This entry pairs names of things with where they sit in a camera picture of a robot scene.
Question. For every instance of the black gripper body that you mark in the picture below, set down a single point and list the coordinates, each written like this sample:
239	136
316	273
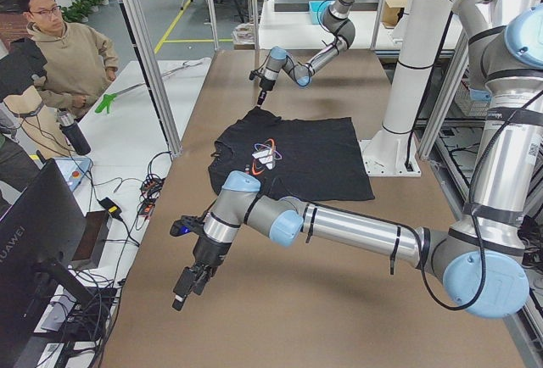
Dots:
209	251
266	85

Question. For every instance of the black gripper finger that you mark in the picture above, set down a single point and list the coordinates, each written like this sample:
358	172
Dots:
183	287
261	98
202	279

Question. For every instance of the black printed t-shirt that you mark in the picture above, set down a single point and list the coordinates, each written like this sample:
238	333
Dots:
315	160

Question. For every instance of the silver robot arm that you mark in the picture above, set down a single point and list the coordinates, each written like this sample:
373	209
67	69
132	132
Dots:
478	259
343	31

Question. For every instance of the red black power strip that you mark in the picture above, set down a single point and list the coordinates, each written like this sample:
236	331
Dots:
149	192

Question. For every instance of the blue plastic bin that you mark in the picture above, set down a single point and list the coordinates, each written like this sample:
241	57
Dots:
317	11

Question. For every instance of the black power adapter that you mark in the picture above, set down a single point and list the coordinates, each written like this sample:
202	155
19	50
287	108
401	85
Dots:
109	205

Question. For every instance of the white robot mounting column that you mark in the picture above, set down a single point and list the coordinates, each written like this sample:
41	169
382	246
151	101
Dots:
391	151

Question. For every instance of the cardboard box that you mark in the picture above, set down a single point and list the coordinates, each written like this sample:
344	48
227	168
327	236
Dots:
392	12

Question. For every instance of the black computer monitor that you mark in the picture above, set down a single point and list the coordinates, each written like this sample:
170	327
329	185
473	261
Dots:
40	234

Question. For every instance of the green grabber tool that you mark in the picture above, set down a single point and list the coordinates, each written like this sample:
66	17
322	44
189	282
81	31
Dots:
108	99

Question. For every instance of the blue white teach pendant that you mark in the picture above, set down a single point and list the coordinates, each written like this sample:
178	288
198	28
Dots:
74	170

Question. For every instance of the man in beige hoodie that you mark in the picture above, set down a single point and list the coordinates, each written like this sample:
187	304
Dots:
81	62

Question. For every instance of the black water bottle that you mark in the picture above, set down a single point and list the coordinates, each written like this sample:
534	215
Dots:
71	130

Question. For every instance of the aluminium cage frame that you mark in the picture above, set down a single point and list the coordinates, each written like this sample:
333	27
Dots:
137	28

